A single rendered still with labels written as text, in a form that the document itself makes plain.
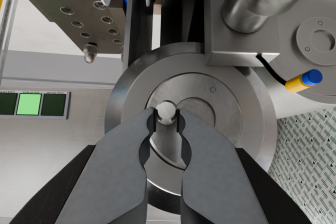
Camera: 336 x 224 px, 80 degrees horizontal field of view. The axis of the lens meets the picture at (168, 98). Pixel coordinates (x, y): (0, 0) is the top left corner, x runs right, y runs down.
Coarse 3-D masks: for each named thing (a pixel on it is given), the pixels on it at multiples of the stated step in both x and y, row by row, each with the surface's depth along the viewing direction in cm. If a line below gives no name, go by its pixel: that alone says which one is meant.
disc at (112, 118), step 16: (160, 48) 19; (176, 48) 19; (192, 48) 19; (144, 64) 18; (128, 80) 18; (256, 80) 18; (112, 96) 18; (112, 112) 17; (272, 112) 17; (112, 128) 17; (272, 128) 17; (272, 144) 17; (256, 160) 17; (160, 192) 16; (160, 208) 16; (176, 208) 16
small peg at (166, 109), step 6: (162, 102) 13; (168, 102) 13; (156, 108) 13; (162, 108) 13; (168, 108) 13; (174, 108) 13; (156, 114) 13; (162, 114) 12; (168, 114) 12; (174, 114) 12; (162, 120) 12; (168, 120) 12
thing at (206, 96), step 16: (176, 80) 16; (192, 80) 16; (208, 80) 16; (160, 96) 16; (176, 96) 16; (192, 96) 16; (208, 96) 16; (224, 96) 16; (192, 112) 15; (208, 112) 16; (224, 112) 15; (240, 112) 15; (160, 128) 15; (224, 128) 15; (240, 128) 15; (160, 144) 15; (176, 144) 15; (176, 160) 15
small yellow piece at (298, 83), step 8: (256, 56) 15; (264, 64) 14; (272, 72) 14; (304, 72) 12; (312, 72) 11; (320, 72) 11; (280, 80) 14; (288, 80) 13; (296, 80) 12; (304, 80) 11; (312, 80) 11; (320, 80) 11; (288, 88) 13; (296, 88) 12; (304, 88) 12
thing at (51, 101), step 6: (48, 96) 50; (54, 96) 50; (60, 96) 50; (48, 102) 50; (54, 102) 50; (60, 102) 50; (42, 108) 49; (48, 108) 49; (54, 108) 49; (60, 108) 49; (48, 114) 49; (54, 114) 49; (60, 114) 49
